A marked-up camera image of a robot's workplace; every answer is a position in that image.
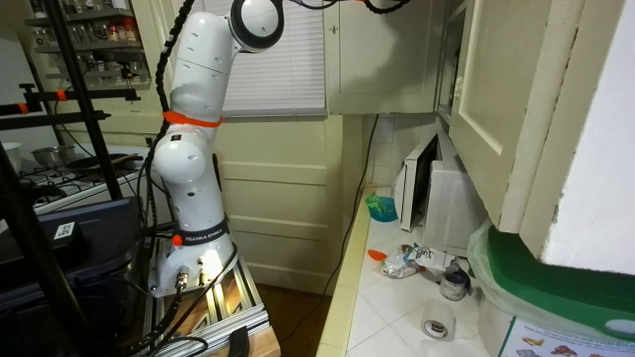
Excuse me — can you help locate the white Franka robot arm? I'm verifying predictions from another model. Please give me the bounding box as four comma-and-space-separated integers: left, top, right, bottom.
150, 0, 283, 297

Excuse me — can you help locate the blue plastic bowl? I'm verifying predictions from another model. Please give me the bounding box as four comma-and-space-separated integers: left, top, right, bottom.
365, 194, 396, 221

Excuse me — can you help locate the small orange utensil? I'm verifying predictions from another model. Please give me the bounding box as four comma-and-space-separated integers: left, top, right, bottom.
367, 249, 387, 261

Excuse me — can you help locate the white window blind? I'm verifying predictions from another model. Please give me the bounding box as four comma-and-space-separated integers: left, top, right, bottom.
224, 0, 325, 116

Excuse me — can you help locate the white microwave oven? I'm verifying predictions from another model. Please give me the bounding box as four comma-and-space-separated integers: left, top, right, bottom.
393, 132, 486, 253

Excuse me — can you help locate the crumpled snack wrapper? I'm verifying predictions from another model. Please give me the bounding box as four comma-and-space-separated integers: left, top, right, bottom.
381, 243, 454, 279

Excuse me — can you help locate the small glass jar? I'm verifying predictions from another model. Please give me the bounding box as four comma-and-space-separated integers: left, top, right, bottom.
438, 263, 470, 301

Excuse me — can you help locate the closed cream cabinet door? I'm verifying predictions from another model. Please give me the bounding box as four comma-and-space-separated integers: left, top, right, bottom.
450, 0, 585, 231

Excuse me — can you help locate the white bin green liner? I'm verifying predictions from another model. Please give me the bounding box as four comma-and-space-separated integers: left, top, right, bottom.
468, 223, 635, 357

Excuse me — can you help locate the black hanging power cord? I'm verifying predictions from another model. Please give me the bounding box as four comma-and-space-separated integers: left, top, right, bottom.
321, 112, 381, 295

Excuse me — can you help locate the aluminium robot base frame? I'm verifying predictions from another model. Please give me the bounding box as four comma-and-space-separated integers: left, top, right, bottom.
135, 261, 275, 357

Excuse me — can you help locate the black metal camera stand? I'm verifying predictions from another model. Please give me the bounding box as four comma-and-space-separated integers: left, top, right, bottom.
0, 0, 135, 357

